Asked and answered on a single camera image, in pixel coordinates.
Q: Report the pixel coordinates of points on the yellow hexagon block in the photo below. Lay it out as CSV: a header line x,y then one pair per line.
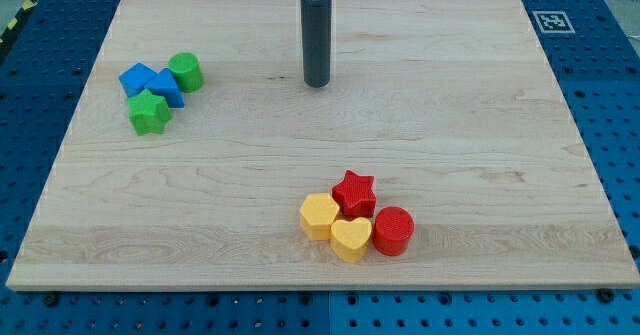
x,y
317,214

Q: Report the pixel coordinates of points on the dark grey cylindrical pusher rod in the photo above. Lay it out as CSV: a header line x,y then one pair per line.
x,y
316,41

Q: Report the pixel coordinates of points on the blue triangle block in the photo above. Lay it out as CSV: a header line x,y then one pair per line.
x,y
163,84

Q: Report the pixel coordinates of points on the green star block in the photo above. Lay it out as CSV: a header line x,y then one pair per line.
x,y
148,113

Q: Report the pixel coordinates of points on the green cylinder block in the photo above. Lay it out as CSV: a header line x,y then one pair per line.
x,y
185,69

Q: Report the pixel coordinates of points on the red cylinder block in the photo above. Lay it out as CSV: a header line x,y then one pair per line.
x,y
393,230

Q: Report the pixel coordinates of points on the yellow heart block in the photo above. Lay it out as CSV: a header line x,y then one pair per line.
x,y
349,239

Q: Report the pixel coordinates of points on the white fiducial marker tag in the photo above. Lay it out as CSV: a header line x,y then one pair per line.
x,y
553,22

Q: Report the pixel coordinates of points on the blue cube block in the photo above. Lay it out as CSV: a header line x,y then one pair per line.
x,y
134,79

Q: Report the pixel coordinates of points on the light wooden board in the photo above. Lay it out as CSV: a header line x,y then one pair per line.
x,y
450,104

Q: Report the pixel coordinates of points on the red star block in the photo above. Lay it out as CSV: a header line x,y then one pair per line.
x,y
355,195

